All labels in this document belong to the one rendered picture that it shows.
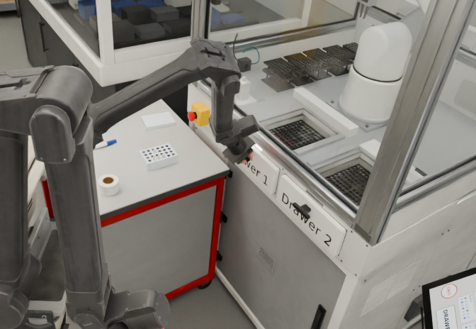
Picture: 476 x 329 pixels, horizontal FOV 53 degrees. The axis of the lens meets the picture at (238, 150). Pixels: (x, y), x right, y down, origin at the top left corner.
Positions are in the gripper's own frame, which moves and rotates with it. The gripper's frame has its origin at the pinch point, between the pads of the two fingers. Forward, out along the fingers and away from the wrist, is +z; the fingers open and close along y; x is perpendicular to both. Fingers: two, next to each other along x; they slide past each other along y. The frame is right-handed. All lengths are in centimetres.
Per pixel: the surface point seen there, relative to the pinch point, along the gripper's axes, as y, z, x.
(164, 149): -19.2, -0.2, 30.9
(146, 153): -25.0, -4.9, 31.5
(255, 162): 1.5, 2.3, -0.9
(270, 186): -0.6, 5.1, -10.7
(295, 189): 3.4, -0.8, -21.7
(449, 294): 9, -9, -75
